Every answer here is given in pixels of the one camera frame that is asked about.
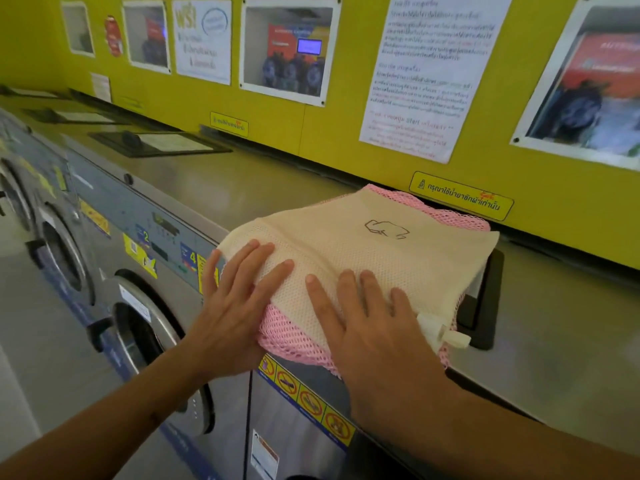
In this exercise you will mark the small red wall sticker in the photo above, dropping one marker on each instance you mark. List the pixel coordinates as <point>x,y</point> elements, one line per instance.
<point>113,37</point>

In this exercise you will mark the white-framed dispenser window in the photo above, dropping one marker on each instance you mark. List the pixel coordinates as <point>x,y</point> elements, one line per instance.
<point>77,29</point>
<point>135,39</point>
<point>255,49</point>
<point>550,69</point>

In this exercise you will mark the small white wall notice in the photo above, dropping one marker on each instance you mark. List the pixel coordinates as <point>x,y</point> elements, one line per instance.
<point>101,87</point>

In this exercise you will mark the pink mesh bag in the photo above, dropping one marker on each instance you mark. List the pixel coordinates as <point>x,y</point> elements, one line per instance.
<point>285,339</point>

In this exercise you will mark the orange chemical dispenser unit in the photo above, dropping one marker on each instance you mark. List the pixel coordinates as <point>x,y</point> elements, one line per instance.
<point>290,59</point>
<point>155,42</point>
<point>600,94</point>

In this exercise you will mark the white printed paper notice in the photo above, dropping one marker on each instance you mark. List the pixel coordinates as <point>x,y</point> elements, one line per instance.
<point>430,69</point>

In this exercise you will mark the round steel machine door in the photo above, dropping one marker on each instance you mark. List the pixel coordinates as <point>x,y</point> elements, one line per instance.
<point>145,324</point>
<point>15,199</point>
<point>65,254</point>

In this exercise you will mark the yellow number sticker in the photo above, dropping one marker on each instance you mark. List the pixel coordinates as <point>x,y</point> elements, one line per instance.
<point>201,274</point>

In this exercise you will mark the yellow arrow sticker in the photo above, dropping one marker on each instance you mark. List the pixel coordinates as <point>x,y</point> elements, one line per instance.
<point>140,255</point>

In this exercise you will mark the white sign with blue oval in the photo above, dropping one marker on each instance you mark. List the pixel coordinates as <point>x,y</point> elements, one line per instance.
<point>202,42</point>

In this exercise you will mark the black round lock knob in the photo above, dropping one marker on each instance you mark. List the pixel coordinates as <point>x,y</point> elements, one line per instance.
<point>128,179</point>

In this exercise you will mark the white drawer label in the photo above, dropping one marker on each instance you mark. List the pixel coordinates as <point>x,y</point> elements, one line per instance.
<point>175,142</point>
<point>85,116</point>

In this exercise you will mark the black detergent drawer lid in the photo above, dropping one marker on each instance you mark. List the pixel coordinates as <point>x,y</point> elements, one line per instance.
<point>487,304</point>
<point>40,116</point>
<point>115,144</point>
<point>30,92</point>

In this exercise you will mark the yellow pictogram warning strip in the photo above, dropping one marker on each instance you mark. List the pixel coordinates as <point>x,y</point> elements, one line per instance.
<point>310,402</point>

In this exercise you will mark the yellow warning label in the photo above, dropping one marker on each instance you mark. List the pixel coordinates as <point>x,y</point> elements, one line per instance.
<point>229,124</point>
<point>460,195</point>

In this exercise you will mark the white red-marked machine label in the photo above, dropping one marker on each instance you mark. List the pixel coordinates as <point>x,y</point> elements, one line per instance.
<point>262,457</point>

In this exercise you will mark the person's right hand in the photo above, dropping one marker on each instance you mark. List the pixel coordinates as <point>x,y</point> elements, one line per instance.
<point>385,354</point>

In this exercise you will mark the stainless steel washing machine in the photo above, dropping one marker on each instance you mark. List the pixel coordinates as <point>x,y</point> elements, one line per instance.
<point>225,184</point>
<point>550,334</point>
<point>10,144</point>
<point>50,159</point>

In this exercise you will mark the small blue number sticker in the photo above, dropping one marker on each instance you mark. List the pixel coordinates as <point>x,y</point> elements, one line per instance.
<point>143,235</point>

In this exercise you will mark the person's left hand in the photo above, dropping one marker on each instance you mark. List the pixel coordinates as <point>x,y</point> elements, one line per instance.
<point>230,324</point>

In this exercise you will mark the person's right forearm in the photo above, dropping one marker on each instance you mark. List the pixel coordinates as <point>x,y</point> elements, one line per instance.
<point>475,439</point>

